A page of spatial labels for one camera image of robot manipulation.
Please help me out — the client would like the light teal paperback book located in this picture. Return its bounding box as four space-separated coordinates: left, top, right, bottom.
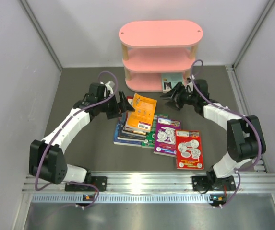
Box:
161 72 183 93

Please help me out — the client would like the orange yellow paperback book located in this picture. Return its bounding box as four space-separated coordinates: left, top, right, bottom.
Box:
125 93 157 132

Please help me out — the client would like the purple cartoon paperback book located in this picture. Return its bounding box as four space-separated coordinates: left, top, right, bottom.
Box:
154 116 181 157

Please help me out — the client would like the red cartoon paperback book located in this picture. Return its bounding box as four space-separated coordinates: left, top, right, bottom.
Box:
175 130 204 170

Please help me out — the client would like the dark red cream book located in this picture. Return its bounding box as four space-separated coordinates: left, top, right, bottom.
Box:
125 94 151 135

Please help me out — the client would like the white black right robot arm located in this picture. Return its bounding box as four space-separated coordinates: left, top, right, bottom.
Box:
161 79 266 190

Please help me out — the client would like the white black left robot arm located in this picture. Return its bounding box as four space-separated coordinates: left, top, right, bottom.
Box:
29 81 134 184

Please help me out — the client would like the dark blue Nineteen Eighty-Four book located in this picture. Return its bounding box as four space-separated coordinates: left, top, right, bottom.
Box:
117 115 146 142

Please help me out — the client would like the blue bottom book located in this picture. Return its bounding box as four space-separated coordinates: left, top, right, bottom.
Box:
113 115 142 147

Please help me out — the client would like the green paperback book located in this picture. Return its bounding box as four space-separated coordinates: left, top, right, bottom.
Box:
141 114 168 149

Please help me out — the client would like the pink three-tier shelf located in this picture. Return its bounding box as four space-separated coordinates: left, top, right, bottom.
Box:
119 20 203 92

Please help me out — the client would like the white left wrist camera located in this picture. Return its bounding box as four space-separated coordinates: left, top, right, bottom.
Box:
100 81 115 97

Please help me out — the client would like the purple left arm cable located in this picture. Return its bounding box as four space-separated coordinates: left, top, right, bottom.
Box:
35 70 119 211

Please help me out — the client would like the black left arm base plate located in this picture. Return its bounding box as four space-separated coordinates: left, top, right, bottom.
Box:
65 176 108 192

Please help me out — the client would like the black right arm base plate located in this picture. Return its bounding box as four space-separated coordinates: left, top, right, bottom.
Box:
192 176 236 194

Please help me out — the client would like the perforated metal cable tray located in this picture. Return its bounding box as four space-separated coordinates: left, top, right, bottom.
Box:
32 194 223 204

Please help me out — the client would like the aluminium mounting rail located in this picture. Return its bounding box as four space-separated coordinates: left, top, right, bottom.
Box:
22 170 275 192

